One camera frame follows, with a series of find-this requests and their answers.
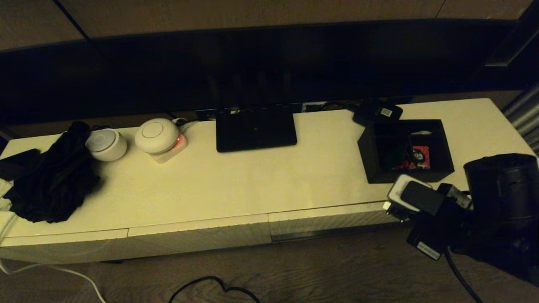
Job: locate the small white round device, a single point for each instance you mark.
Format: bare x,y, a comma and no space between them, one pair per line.
105,145

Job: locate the dark green sachet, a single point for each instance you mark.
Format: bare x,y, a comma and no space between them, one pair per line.
396,153

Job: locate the black power strip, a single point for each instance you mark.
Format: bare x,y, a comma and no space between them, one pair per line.
206,114

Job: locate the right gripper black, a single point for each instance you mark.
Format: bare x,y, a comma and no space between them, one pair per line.
446,227

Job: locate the grey pleated curtain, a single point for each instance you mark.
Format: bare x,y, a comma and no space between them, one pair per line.
526,122

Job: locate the small black set-top box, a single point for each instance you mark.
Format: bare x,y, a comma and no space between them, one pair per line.
379,111

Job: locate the black router with antennas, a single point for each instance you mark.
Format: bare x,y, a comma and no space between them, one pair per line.
257,130

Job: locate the white sachet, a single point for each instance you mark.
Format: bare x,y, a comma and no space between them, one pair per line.
421,133

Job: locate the white base with red light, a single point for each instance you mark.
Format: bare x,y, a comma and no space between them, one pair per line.
177,148

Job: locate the dark metal frame bar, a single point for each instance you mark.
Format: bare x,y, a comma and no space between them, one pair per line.
513,42

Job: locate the red Nescafe coffee sachet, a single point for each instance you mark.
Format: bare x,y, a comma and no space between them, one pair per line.
421,156

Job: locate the black wrist camera with label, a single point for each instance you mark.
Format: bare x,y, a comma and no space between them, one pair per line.
425,246

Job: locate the white right wrist mount block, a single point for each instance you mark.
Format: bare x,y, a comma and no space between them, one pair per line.
398,193

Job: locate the black cloth pile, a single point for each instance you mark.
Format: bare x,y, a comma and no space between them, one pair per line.
54,181

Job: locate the white low cabinet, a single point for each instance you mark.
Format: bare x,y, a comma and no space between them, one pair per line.
252,181

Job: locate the white ribbed cabinet front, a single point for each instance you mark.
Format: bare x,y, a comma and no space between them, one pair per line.
198,235
63,248

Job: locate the large black television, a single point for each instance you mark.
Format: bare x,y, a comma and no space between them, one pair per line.
126,75

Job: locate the black compartment organizer box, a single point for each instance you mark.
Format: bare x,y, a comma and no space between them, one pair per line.
370,160

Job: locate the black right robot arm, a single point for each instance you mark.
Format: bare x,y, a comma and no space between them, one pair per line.
505,198

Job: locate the white pull-out drawer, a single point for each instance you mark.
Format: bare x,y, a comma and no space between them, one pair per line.
328,223

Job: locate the large white dome device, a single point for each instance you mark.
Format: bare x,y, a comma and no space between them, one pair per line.
156,135

